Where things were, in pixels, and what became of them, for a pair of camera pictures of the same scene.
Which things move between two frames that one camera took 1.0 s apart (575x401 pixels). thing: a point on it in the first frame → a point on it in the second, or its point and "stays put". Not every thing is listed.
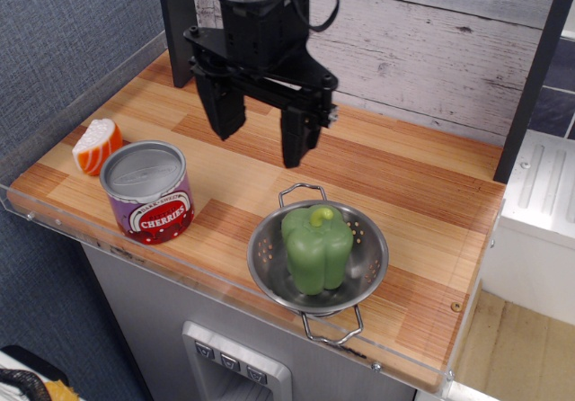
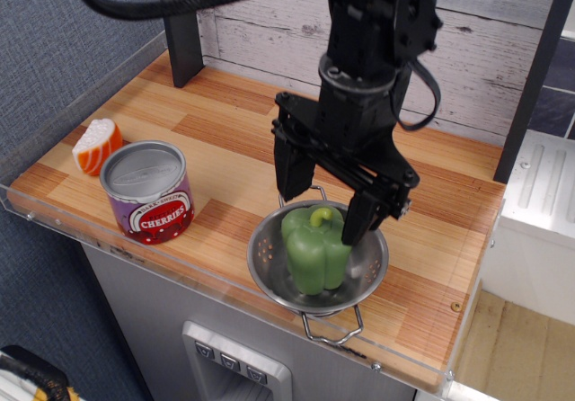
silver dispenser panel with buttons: [223, 369] stays put
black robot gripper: [264, 45] → [349, 132]
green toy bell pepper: [319, 243] stays put
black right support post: [538, 75] stays put
